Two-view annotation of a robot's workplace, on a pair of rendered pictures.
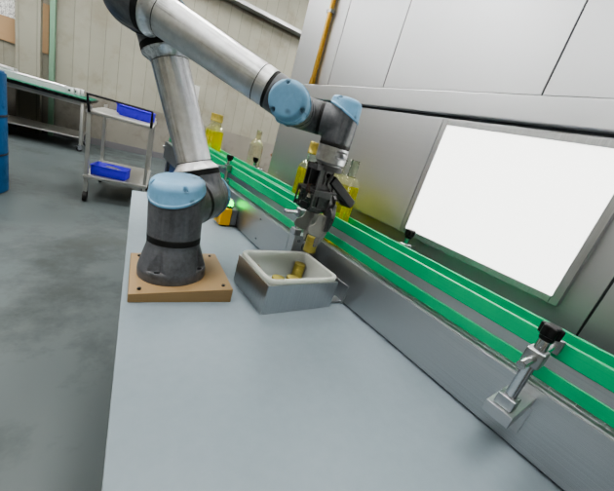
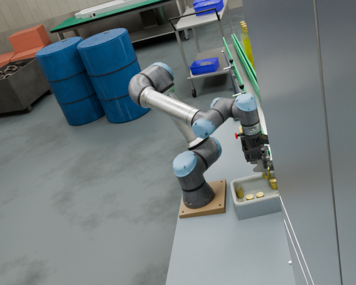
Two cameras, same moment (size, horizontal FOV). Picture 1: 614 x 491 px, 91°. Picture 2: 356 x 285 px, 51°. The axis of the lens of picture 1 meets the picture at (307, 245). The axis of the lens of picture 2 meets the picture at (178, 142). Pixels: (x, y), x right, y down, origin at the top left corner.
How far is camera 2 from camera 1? 1.10 m
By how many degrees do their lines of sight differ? 46
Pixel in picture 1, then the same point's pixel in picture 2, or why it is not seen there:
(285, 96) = (197, 130)
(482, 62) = not seen: hidden behind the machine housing
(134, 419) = (175, 268)
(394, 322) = not seen: hidden behind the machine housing
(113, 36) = not seen: outside the picture
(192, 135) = (186, 129)
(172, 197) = (181, 172)
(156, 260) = (186, 197)
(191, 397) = (194, 262)
